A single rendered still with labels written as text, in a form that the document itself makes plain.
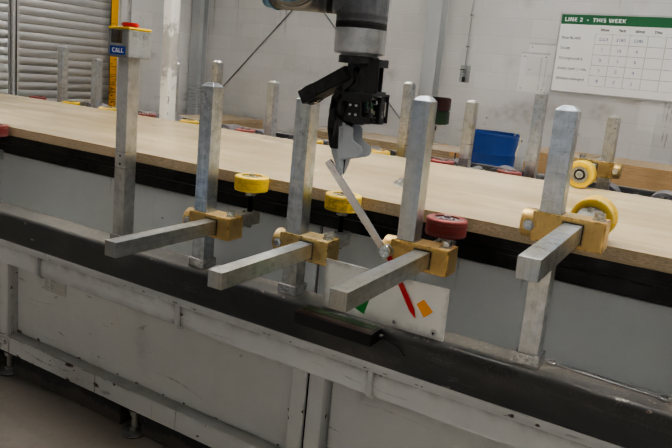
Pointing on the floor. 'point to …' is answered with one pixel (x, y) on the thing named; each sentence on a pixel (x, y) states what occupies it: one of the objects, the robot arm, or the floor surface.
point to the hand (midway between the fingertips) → (339, 166)
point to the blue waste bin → (495, 147)
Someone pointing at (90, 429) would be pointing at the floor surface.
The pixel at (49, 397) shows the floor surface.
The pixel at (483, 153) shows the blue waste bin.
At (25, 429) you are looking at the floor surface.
